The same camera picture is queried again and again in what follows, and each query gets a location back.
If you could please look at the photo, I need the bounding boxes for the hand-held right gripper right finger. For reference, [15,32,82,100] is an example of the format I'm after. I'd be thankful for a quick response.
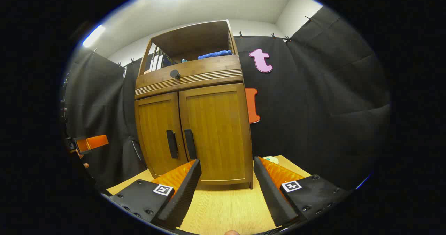
[253,156,351,227]

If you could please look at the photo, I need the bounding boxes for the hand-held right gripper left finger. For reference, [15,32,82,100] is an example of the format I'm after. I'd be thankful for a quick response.
[109,159,202,230]

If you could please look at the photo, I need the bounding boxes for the black door handle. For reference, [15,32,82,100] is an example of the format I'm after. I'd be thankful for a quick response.
[166,130,179,159]
[184,129,198,160]

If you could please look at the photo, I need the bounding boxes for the wooden cabinet door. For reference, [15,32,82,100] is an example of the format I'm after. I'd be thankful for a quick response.
[135,92,190,179]
[178,83,253,185]

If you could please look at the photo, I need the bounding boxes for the wooden double-door shoe cabinet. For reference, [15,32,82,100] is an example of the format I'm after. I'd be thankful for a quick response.
[134,20,253,189]

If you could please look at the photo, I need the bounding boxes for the wooden cabinet drawer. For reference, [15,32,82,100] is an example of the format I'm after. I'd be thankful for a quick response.
[135,55,243,100]

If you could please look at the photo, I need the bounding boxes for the black backdrop cloth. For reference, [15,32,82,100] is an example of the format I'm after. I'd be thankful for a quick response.
[64,6,391,194]

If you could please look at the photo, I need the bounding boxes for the row of upright books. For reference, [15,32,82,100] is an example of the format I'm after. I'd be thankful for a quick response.
[145,46,173,73]

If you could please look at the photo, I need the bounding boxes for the blue folded towel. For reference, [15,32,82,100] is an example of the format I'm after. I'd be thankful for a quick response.
[198,50,233,60]

